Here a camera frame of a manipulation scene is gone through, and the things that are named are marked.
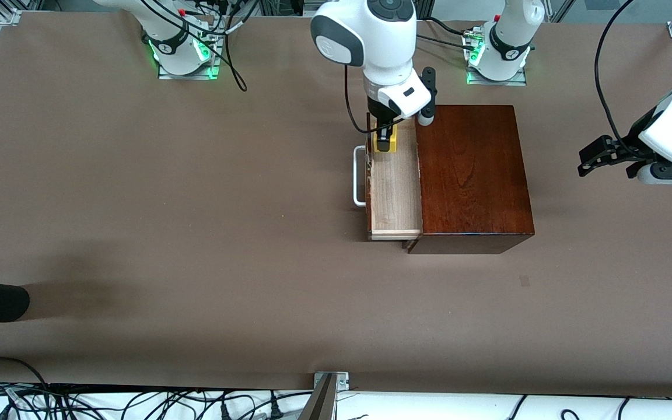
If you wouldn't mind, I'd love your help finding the dark brown wooden cabinet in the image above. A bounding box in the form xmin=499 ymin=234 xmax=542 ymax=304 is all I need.
xmin=404 ymin=105 xmax=535 ymax=255

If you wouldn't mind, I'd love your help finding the dark camera support beam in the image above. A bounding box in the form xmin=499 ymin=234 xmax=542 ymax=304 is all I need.
xmin=298 ymin=374 xmax=337 ymax=420

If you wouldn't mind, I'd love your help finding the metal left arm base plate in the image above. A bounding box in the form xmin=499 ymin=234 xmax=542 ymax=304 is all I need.
xmin=466 ymin=26 xmax=528 ymax=86

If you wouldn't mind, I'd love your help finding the yellow cube block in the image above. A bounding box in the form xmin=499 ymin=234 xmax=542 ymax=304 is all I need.
xmin=373 ymin=128 xmax=398 ymax=154

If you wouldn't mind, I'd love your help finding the brown paper table cover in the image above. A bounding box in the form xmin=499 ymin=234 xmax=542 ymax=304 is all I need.
xmin=0 ymin=12 xmax=672 ymax=398

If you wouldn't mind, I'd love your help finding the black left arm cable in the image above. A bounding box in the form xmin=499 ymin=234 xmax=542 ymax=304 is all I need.
xmin=595 ymin=0 xmax=641 ymax=158

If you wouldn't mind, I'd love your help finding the wooden drawer with metal handle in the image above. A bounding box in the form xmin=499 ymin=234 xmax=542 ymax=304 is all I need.
xmin=353 ymin=114 xmax=423 ymax=241

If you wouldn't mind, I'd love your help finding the black cable on table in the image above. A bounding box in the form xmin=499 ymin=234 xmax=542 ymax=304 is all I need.
xmin=416 ymin=17 xmax=480 ymax=50

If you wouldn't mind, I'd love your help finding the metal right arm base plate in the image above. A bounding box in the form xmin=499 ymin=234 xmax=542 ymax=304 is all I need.
xmin=158 ymin=17 xmax=221 ymax=81

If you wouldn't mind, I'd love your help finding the small metal mounting bracket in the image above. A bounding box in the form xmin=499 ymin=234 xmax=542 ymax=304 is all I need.
xmin=313 ymin=372 xmax=349 ymax=390

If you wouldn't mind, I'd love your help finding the tangled black cable bundle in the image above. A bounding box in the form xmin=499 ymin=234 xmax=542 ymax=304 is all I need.
xmin=0 ymin=357 xmax=313 ymax=420

